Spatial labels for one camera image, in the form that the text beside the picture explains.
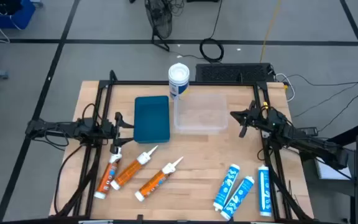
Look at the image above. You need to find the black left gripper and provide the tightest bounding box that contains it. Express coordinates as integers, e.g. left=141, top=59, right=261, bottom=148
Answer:
left=99, top=111, right=135, bottom=154

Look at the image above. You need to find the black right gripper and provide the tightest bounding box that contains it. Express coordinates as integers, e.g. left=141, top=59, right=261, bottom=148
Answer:
left=229, top=100, right=275, bottom=139

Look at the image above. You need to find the orange sealant tube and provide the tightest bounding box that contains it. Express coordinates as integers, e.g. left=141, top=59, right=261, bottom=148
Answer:
left=134, top=156, right=185, bottom=202
left=109, top=145, right=159, bottom=191
left=93, top=145, right=123, bottom=200

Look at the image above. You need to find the blue silicone tube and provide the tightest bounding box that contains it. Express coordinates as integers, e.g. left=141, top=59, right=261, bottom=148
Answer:
left=257, top=165, right=273, bottom=217
left=220, top=175, right=255, bottom=221
left=213, top=164, right=241, bottom=212

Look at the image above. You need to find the Lysol wipes canister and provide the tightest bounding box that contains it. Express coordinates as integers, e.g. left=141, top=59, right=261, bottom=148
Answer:
left=168, top=62, right=191, bottom=100

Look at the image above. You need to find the teal plastic bin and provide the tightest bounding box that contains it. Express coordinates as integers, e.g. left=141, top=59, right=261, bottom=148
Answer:
left=133, top=95, right=171, bottom=144

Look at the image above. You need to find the clear plastic container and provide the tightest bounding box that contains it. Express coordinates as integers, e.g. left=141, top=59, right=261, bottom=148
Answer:
left=173, top=93, right=229, bottom=134

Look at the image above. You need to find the white paper sheet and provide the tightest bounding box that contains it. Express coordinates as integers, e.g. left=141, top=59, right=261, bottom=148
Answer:
left=314, top=157, right=352, bottom=180

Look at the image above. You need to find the black floor fan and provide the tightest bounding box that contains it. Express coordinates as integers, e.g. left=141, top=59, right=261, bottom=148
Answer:
left=144, top=0, right=173, bottom=52

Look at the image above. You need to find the blue storage bin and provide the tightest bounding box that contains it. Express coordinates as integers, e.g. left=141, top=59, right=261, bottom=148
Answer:
left=0, top=0, right=37, bottom=29

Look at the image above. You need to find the white cable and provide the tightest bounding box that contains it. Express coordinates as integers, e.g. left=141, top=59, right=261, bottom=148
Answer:
left=275, top=73, right=296, bottom=103

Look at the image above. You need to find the coiled black cable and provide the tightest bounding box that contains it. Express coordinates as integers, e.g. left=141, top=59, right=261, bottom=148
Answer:
left=199, top=0, right=225, bottom=63

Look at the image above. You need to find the black left arm cable bundle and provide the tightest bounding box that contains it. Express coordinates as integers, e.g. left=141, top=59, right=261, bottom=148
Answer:
left=53, top=142, right=104, bottom=218

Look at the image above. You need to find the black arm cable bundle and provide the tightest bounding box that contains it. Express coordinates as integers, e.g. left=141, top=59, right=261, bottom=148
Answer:
left=53, top=142, right=104, bottom=218
left=267, top=174, right=310, bottom=220

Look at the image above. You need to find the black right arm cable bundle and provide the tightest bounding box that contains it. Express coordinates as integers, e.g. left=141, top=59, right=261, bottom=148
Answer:
left=267, top=174, right=310, bottom=220

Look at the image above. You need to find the yellow cable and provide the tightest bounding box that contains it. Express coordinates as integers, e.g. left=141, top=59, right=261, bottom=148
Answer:
left=259, top=0, right=282, bottom=63

